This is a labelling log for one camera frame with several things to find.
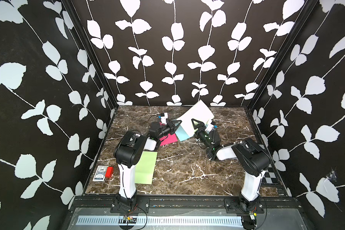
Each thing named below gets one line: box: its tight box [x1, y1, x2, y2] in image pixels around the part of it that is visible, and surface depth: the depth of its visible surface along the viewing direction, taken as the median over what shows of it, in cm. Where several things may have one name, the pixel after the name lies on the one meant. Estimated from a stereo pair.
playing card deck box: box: [92, 165, 109, 182], surface depth 85 cm
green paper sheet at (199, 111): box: [176, 99, 215, 137], surface depth 92 cm
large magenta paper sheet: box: [159, 133, 178, 147], surface depth 90 cm
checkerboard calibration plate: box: [261, 163, 279, 184], surface depth 83 cm
